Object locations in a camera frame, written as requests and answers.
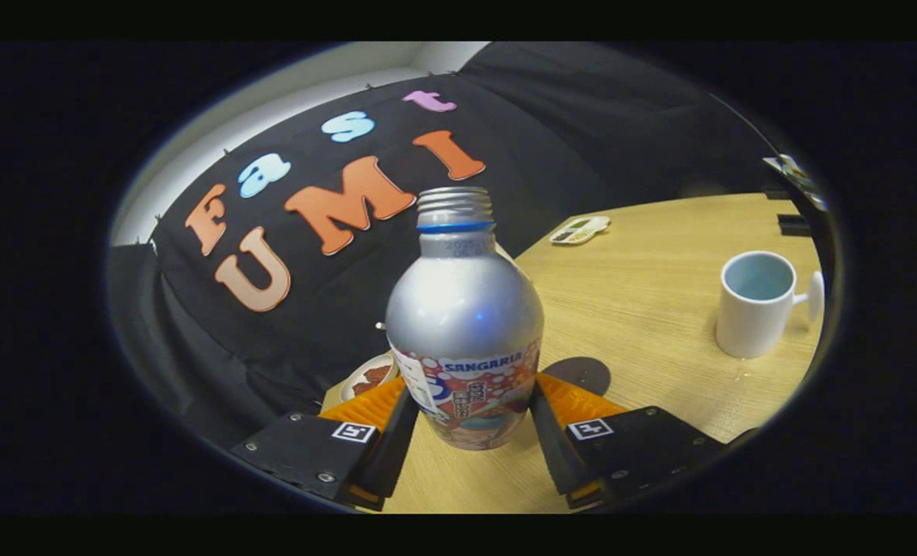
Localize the white round plate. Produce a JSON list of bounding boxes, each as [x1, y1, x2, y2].
[[339, 352, 401, 402]]

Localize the wooden table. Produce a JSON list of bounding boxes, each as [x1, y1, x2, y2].
[[319, 192, 824, 515]]

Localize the dark brown round coaster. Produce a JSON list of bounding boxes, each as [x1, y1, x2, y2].
[[542, 356, 612, 397]]

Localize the silver bottle with colourful label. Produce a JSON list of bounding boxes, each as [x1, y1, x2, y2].
[[385, 187, 545, 452]]

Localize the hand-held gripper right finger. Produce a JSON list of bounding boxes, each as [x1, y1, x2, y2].
[[528, 373, 729, 510]]

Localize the black backdrop cloth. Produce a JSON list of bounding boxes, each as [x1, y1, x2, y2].
[[107, 42, 783, 453]]

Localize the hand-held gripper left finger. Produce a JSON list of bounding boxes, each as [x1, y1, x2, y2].
[[230, 376, 420, 512]]

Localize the brown food pieces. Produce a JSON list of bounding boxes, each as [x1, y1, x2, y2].
[[352, 364, 393, 396]]

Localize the white cup with knob handle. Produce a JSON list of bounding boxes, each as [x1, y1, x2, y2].
[[715, 251, 825, 360]]

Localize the small white tray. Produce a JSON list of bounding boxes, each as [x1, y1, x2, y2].
[[549, 215, 612, 246]]

